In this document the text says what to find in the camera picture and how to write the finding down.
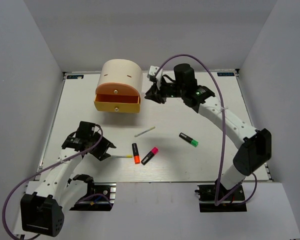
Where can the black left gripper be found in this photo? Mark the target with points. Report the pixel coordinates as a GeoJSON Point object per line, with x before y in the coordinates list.
{"type": "Point", "coordinates": [101, 154]}

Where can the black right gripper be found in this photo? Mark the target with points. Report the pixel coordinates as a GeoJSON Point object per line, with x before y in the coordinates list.
{"type": "Point", "coordinates": [153, 94]}

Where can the yellow thin pen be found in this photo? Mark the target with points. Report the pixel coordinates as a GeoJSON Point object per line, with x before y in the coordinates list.
{"type": "Point", "coordinates": [122, 156]}

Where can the pale yellow white pen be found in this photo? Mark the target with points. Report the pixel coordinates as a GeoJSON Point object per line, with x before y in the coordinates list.
{"type": "Point", "coordinates": [144, 132]}

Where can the cream orange drawer box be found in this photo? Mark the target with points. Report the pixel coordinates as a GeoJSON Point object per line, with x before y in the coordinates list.
{"type": "Point", "coordinates": [119, 87]}

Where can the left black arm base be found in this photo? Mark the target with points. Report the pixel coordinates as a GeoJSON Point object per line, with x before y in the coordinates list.
{"type": "Point", "coordinates": [101, 199]}

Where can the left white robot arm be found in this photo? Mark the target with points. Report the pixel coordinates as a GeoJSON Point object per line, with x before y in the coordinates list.
{"type": "Point", "coordinates": [43, 211]}

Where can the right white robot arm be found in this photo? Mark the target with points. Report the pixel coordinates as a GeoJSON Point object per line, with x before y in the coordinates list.
{"type": "Point", "coordinates": [254, 146]}

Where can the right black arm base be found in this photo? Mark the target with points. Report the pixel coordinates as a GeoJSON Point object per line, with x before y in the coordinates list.
{"type": "Point", "coordinates": [230, 204]}

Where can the orange capped black highlighter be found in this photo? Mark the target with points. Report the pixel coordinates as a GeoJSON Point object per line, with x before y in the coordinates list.
{"type": "Point", "coordinates": [136, 155]}

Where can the pink capped black highlighter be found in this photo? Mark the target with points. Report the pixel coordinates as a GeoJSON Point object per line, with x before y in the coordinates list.
{"type": "Point", "coordinates": [149, 156]}

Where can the green capped black highlighter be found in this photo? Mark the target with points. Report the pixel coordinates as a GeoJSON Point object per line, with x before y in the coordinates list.
{"type": "Point", "coordinates": [188, 139]}

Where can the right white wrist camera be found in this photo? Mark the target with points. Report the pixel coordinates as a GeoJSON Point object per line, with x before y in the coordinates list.
{"type": "Point", "coordinates": [155, 75]}

